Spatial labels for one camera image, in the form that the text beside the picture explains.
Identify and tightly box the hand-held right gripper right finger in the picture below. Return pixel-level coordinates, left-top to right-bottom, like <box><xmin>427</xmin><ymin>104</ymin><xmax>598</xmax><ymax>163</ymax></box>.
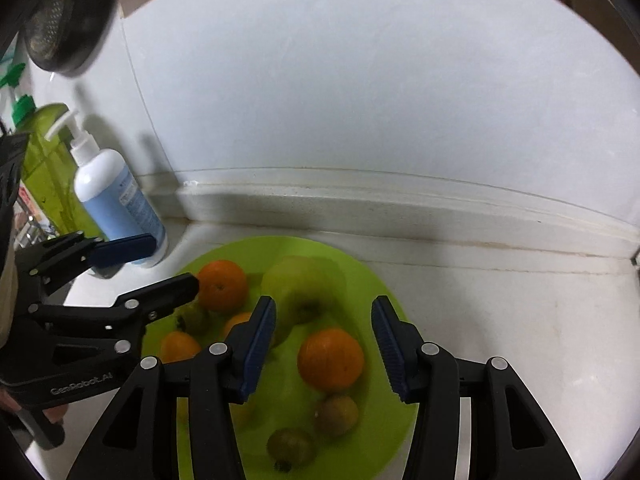
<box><xmin>371</xmin><ymin>296</ymin><xmax>576</xmax><ymax>480</ymax></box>

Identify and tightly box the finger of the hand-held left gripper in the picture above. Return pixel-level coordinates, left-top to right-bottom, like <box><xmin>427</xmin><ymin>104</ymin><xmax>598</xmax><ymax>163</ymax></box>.
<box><xmin>17</xmin><ymin>232</ymin><xmax>157</xmax><ymax>306</ymax></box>
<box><xmin>30</xmin><ymin>272</ymin><xmax>200</xmax><ymax>341</ymax></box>

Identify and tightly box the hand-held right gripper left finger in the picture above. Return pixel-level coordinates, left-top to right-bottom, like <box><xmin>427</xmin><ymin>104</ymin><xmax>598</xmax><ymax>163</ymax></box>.
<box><xmin>65</xmin><ymin>296</ymin><xmax>277</xmax><ymax>480</ymax></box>

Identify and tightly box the small orange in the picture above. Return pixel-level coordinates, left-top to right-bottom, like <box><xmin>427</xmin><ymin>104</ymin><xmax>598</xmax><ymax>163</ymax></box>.
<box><xmin>220</xmin><ymin>311</ymin><xmax>253</xmax><ymax>341</ymax></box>

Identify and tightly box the green plate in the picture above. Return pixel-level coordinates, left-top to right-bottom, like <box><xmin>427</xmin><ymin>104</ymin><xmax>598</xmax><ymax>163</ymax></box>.
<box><xmin>142</xmin><ymin>236</ymin><xmax>420</xmax><ymax>480</ymax></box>

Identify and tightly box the orange with dark stem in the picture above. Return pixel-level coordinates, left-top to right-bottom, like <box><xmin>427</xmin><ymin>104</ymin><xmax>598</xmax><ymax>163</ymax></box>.
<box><xmin>159</xmin><ymin>331</ymin><xmax>203</xmax><ymax>364</ymax></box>

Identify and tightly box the mandarin with green stem spot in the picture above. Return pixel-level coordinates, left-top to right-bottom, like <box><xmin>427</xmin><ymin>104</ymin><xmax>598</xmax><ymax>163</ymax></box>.
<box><xmin>196</xmin><ymin>259</ymin><xmax>249</xmax><ymax>313</ymax></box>

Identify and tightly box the large oval orange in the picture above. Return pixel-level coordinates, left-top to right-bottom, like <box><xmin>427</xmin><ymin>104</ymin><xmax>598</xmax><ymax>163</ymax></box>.
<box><xmin>297</xmin><ymin>328</ymin><xmax>365</xmax><ymax>392</ymax></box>

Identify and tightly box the yellow pear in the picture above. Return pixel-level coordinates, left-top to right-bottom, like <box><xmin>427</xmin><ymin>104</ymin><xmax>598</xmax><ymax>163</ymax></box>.
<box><xmin>261</xmin><ymin>255</ymin><xmax>347</xmax><ymax>328</ymax></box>

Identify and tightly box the brown round fruit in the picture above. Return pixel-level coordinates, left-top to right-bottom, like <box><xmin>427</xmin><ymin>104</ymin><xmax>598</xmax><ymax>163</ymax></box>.
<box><xmin>314</xmin><ymin>394</ymin><xmax>360</xmax><ymax>437</ymax></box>

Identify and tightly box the large green tomato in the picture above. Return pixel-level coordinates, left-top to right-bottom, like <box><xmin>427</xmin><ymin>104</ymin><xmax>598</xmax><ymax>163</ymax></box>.
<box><xmin>266</xmin><ymin>427</ymin><xmax>317</xmax><ymax>473</ymax></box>

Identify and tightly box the person's left forearm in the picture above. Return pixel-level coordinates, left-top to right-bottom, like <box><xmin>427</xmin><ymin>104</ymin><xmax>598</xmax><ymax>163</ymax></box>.
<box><xmin>0</xmin><ymin>240</ymin><xmax>18</xmax><ymax>331</ymax></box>

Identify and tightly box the small green tomato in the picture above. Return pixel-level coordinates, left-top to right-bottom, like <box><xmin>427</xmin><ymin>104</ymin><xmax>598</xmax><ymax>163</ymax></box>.
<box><xmin>175</xmin><ymin>305</ymin><xmax>211</xmax><ymax>336</ymax></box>

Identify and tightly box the white and blue pump bottle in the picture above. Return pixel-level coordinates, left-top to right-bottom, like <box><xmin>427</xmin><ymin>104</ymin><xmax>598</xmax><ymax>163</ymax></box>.
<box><xmin>45</xmin><ymin>111</ymin><xmax>169</xmax><ymax>268</ymax></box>

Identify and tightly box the green dish soap bottle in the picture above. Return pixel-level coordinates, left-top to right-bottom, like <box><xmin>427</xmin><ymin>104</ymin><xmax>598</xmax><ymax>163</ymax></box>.
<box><xmin>0</xmin><ymin>62</ymin><xmax>106</xmax><ymax>241</ymax></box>

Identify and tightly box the dark pan with colander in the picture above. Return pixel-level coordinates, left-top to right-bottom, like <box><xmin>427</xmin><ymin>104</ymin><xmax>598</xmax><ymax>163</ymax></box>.
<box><xmin>22</xmin><ymin>0</ymin><xmax>123</xmax><ymax>73</ymax></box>

